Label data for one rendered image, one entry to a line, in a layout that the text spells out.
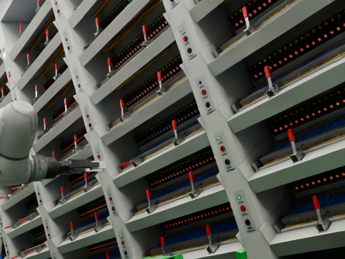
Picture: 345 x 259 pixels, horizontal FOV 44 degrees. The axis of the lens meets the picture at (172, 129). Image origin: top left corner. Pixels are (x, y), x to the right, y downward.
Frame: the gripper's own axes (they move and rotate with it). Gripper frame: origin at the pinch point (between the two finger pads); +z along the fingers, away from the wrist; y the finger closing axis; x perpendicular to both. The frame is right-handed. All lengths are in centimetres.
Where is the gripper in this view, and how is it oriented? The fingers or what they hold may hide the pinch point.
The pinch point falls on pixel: (96, 166)
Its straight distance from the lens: 161.6
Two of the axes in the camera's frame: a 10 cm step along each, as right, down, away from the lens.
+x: -2.0, -9.4, 2.8
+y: 6.0, -3.4, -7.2
